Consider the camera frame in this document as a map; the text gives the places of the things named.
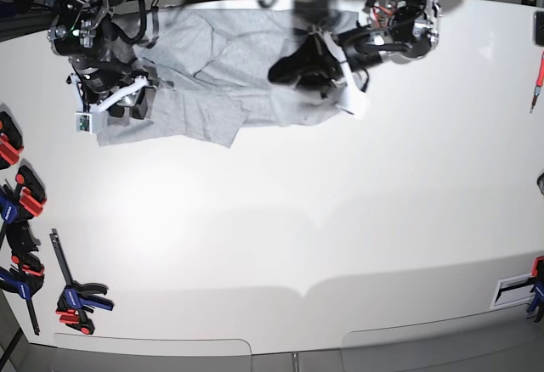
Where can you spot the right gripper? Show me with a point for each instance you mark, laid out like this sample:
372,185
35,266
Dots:
98,77

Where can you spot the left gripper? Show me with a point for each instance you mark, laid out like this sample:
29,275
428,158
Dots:
294,69

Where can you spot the grey T-shirt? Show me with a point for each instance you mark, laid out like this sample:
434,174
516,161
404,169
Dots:
211,70

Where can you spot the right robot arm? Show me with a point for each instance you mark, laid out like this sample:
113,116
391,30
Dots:
86,27

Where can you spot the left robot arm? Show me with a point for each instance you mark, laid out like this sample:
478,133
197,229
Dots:
409,28

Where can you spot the red black clamp top left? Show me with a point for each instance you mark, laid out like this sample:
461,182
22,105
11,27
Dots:
11,140

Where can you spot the blue red clamp left edge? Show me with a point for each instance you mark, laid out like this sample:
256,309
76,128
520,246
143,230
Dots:
23,202

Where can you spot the blue clamp lower left edge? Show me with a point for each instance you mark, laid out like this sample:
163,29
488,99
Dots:
26,276

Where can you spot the blue bar clamp on table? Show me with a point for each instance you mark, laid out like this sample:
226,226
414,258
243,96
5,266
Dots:
76,300

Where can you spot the dark device right top edge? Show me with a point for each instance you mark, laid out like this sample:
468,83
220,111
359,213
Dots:
538,34

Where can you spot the round dark object right edge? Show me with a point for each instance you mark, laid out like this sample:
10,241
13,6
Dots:
540,183

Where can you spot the blue clamp right edge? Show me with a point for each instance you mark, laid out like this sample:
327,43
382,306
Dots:
536,305

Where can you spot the red handled screwdriver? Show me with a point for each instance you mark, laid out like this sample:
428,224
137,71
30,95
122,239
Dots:
538,85

